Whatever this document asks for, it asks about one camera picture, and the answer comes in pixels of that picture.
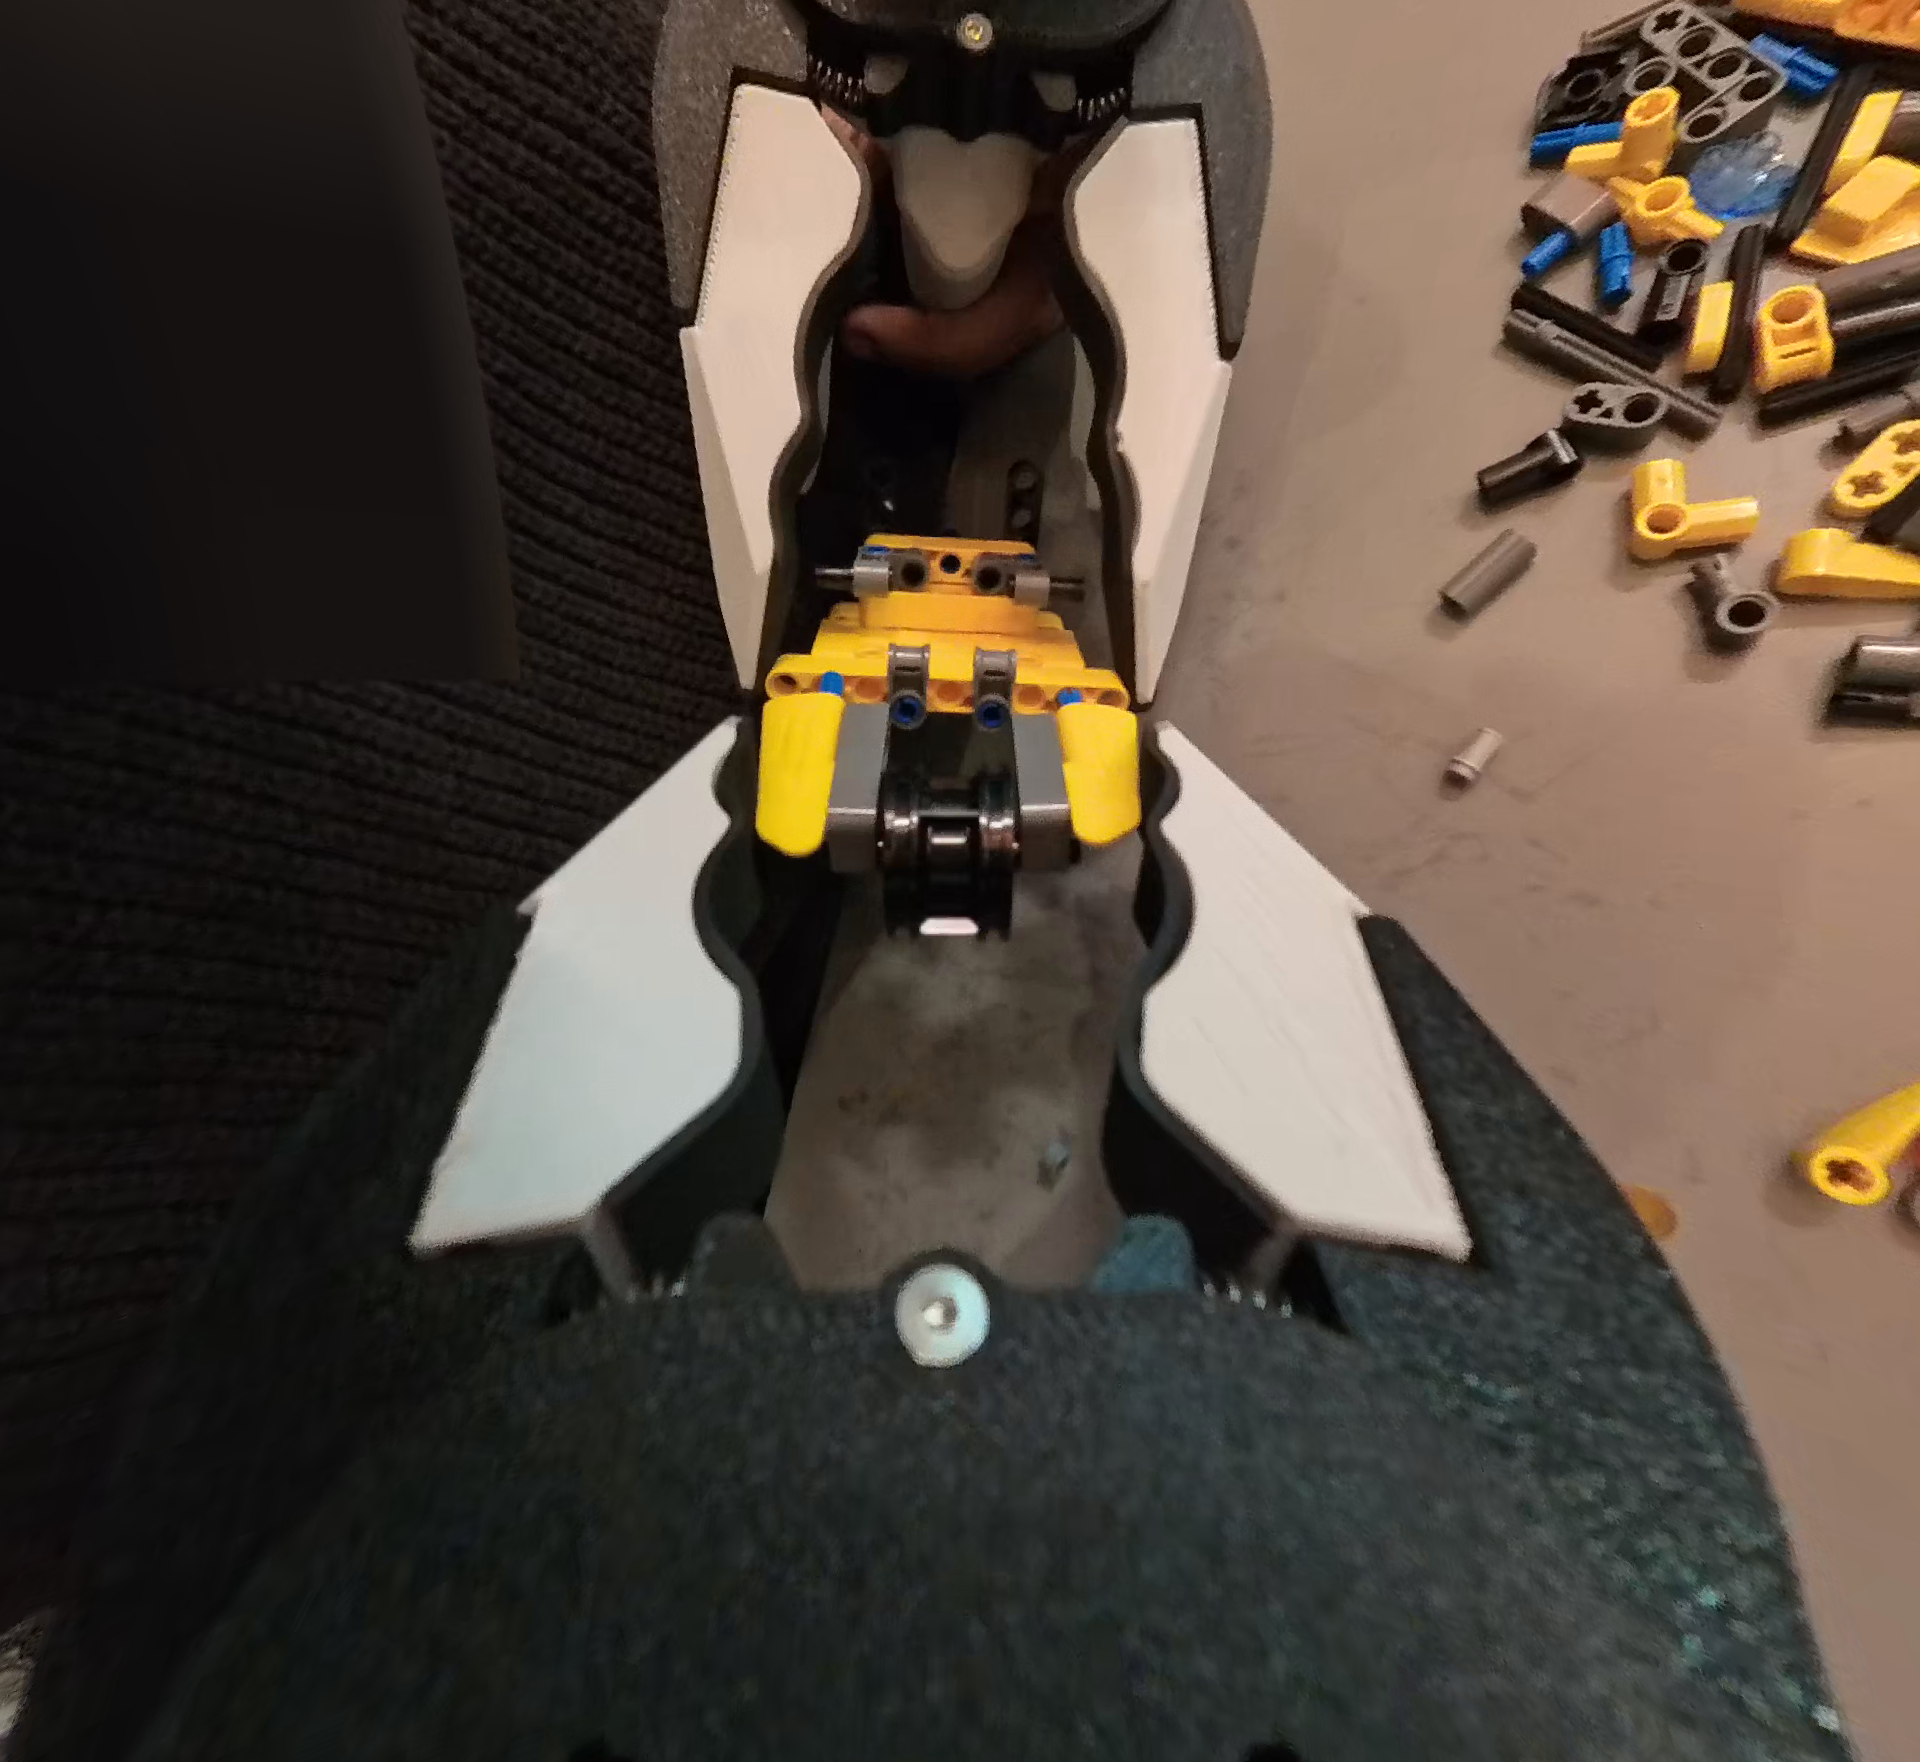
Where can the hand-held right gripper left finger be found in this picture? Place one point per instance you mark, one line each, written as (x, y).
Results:
(599, 1043)

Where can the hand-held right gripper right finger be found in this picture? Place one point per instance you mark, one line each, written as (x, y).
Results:
(1274, 1043)

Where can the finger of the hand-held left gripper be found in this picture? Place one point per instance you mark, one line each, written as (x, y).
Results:
(751, 337)
(1170, 368)

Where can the yellow toy brick frame assembly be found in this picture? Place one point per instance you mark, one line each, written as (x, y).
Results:
(944, 651)

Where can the black wheel assembly yellow panels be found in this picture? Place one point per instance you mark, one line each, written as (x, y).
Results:
(944, 817)

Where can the person's left forearm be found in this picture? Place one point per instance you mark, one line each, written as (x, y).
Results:
(449, 891)

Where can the person's left hand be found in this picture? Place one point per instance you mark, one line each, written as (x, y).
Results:
(929, 337)

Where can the pile of toy brick parts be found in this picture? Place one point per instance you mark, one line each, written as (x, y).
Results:
(1724, 215)

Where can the yellow tube connector brick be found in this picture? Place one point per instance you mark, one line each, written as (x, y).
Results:
(1859, 1147)

